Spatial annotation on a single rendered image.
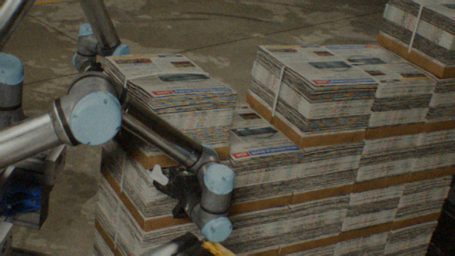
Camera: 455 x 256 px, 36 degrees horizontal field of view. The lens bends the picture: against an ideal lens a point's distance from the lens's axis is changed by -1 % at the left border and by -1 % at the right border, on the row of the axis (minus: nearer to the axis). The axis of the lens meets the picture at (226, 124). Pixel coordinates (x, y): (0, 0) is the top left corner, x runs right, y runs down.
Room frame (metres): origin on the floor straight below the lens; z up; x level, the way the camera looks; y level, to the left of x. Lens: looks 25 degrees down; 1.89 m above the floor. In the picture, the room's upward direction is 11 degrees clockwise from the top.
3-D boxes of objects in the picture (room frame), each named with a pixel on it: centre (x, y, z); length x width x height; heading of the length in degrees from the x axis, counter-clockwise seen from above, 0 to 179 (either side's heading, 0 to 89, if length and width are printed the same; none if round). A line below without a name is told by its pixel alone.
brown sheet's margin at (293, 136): (2.42, -0.28, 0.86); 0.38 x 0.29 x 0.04; 33
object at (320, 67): (2.42, -0.28, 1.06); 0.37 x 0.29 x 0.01; 33
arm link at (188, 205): (1.64, 0.04, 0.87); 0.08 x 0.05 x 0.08; 123
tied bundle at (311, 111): (2.42, -0.28, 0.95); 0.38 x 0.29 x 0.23; 33
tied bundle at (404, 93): (2.59, -0.52, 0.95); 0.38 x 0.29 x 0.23; 34
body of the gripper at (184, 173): (1.71, 0.08, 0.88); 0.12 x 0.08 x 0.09; 33
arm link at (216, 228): (1.58, -0.01, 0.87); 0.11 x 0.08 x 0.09; 33
